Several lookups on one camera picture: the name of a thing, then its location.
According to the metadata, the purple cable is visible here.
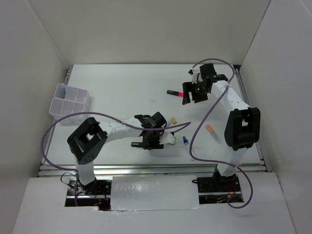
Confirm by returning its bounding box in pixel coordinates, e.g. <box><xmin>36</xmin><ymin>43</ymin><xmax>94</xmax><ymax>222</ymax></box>
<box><xmin>189</xmin><ymin>58</ymin><xmax>254</xmax><ymax>210</ymax></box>
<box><xmin>40</xmin><ymin>111</ymin><xmax>192</xmax><ymax>207</ymax></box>

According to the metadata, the white foil sheet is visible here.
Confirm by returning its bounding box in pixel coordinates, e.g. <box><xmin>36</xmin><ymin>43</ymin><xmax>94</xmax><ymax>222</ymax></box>
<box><xmin>111</xmin><ymin>175</ymin><xmax>199</xmax><ymax>211</ymax></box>

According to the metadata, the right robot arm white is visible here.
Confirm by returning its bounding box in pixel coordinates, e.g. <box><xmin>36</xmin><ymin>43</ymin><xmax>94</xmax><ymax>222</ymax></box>
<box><xmin>182</xmin><ymin>63</ymin><xmax>260</xmax><ymax>191</ymax></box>

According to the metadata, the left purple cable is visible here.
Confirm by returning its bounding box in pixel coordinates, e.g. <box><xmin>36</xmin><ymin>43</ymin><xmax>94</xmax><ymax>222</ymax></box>
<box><xmin>40</xmin><ymin>111</ymin><xmax>192</xmax><ymax>207</ymax></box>

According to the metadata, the blue cap spray bottle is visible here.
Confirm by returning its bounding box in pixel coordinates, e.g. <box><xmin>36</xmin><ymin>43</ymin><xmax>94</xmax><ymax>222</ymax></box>
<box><xmin>183</xmin><ymin>136</ymin><xmax>195</xmax><ymax>161</ymax></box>

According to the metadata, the orange cap clear tube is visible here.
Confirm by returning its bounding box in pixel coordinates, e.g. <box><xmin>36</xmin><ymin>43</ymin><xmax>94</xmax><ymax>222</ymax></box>
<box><xmin>206</xmin><ymin>124</ymin><xmax>221</xmax><ymax>143</ymax></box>

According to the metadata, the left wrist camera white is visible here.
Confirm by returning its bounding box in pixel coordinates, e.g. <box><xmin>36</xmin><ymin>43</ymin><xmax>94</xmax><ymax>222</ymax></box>
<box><xmin>159</xmin><ymin>132</ymin><xmax>176</xmax><ymax>146</ymax></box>

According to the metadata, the yellow black highlighter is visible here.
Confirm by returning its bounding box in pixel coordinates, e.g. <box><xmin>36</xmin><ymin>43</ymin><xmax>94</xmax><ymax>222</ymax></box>
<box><xmin>131</xmin><ymin>142</ymin><xmax>143</xmax><ymax>148</ymax></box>

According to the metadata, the pink black highlighter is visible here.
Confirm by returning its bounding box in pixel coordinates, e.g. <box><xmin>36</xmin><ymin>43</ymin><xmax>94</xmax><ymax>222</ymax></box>
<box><xmin>167</xmin><ymin>90</ymin><xmax>184</xmax><ymax>97</ymax></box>

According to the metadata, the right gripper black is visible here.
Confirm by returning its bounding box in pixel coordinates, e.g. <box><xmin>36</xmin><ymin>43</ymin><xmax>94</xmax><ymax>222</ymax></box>
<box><xmin>182</xmin><ymin>80</ymin><xmax>209</xmax><ymax>105</ymax></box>

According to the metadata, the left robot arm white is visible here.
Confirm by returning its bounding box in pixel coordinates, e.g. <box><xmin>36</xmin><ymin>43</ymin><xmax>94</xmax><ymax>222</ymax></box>
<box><xmin>67</xmin><ymin>112</ymin><xmax>167</xmax><ymax>195</ymax></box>

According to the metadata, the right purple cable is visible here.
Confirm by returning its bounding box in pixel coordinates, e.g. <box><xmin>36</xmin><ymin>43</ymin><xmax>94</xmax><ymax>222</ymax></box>
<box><xmin>189</xmin><ymin>58</ymin><xmax>254</xmax><ymax>210</ymax></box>

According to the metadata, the near translucent organizer box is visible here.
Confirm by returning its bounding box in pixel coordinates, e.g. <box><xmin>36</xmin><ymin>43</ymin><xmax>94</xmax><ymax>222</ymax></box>
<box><xmin>49</xmin><ymin>98</ymin><xmax>88</xmax><ymax>126</ymax></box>

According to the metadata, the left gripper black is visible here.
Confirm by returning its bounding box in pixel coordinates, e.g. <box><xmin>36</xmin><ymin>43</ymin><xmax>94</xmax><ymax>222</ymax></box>
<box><xmin>142</xmin><ymin>129</ymin><xmax>164</xmax><ymax>150</ymax></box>

